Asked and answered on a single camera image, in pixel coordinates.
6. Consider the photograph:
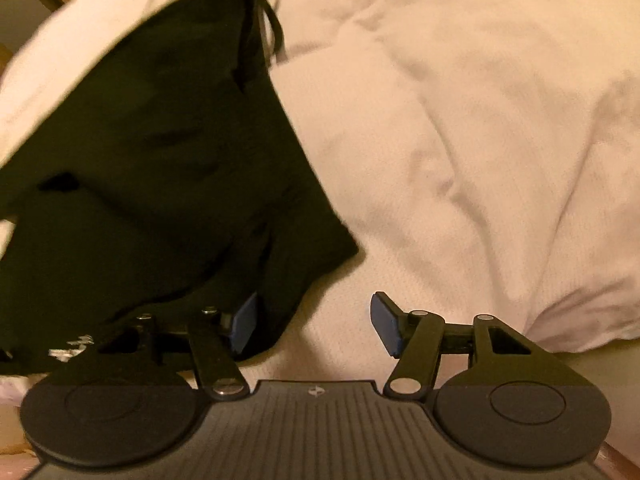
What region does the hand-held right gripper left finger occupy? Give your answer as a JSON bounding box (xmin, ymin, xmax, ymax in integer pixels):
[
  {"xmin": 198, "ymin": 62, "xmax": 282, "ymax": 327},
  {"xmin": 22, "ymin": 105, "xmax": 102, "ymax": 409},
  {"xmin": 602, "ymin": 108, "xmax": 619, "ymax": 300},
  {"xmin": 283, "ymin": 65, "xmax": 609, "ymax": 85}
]
[{"xmin": 100, "ymin": 292, "xmax": 260, "ymax": 401}]

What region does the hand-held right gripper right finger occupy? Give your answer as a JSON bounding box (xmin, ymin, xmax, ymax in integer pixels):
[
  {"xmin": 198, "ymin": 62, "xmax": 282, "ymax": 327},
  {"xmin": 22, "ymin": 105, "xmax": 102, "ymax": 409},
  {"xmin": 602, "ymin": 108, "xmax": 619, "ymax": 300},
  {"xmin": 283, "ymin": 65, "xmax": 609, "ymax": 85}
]
[{"xmin": 370, "ymin": 291, "xmax": 551, "ymax": 401}]

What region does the wooden furniture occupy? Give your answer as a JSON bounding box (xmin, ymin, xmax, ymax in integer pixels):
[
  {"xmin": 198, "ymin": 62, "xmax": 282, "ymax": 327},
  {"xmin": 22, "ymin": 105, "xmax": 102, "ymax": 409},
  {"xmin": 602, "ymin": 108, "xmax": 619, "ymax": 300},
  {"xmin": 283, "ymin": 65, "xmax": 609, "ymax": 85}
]
[{"xmin": 0, "ymin": 0, "xmax": 106, "ymax": 68}]

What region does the white duvet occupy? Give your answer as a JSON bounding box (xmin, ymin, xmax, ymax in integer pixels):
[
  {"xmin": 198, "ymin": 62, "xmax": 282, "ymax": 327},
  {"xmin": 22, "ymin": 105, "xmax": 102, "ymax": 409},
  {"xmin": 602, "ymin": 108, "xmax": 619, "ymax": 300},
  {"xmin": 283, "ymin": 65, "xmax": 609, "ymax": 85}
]
[{"xmin": 0, "ymin": 0, "xmax": 640, "ymax": 411}]

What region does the black garment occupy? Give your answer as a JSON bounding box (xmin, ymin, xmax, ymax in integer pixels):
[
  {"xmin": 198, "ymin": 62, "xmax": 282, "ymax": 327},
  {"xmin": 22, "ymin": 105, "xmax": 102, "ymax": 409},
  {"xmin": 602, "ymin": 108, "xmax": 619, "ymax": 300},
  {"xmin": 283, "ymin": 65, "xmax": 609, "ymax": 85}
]
[{"xmin": 0, "ymin": 0, "xmax": 361, "ymax": 376}]

